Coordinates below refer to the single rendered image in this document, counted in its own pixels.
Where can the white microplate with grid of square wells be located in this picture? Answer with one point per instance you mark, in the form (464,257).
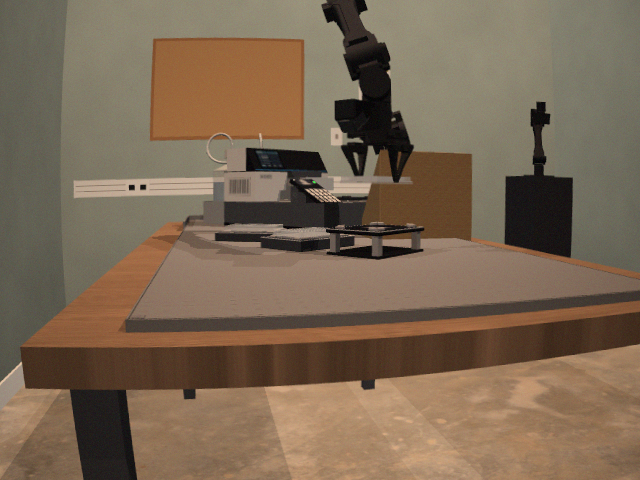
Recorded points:
(311,232)
(373,180)
(263,228)

